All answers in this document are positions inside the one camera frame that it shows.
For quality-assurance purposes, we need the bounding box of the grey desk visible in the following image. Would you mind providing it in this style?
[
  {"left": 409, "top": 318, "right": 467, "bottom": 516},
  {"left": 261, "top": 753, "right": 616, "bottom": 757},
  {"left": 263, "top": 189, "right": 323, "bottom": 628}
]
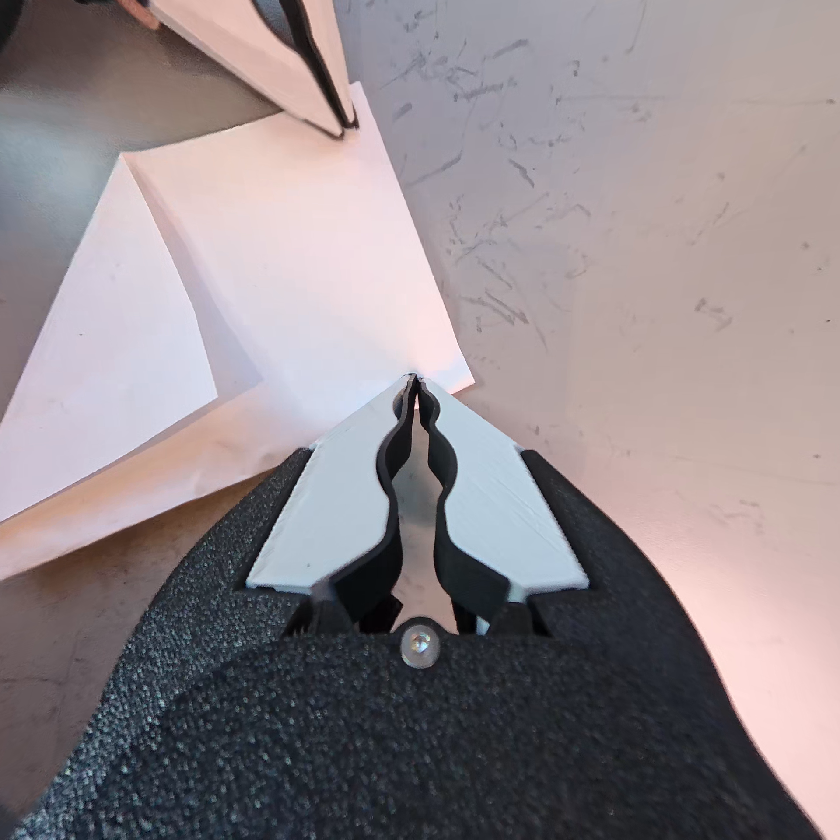
[{"left": 0, "top": 0, "right": 840, "bottom": 840}]

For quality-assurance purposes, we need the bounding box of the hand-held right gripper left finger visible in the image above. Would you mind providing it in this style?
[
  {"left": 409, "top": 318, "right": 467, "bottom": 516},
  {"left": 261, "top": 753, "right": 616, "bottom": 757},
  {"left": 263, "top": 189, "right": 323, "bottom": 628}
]
[{"left": 246, "top": 374, "right": 420, "bottom": 634}]

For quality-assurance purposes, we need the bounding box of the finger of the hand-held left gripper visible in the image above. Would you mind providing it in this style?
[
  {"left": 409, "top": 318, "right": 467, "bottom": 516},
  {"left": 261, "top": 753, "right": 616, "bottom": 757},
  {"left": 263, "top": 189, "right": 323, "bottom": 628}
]
[
  {"left": 287, "top": 0, "right": 361, "bottom": 131},
  {"left": 146, "top": 0, "right": 347, "bottom": 140}
]

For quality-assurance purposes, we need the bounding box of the white paper sheet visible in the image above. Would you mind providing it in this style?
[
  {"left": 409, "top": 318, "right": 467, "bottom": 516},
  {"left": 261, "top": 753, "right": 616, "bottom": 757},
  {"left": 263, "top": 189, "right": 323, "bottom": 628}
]
[{"left": 0, "top": 82, "right": 475, "bottom": 581}]

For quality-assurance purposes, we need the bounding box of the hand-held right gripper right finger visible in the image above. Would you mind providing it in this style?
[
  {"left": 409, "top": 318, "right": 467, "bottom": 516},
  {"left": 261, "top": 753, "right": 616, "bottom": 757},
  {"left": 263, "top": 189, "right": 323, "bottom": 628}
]
[{"left": 417, "top": 375, "right": 589, "bottom": 636}]

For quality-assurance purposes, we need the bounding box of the person's left hand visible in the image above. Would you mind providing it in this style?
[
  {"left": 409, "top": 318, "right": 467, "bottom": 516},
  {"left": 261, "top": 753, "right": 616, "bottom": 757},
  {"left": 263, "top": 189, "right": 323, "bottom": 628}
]
[{"left": 117, "top": 0, "right": 162, "bottom": 32}]

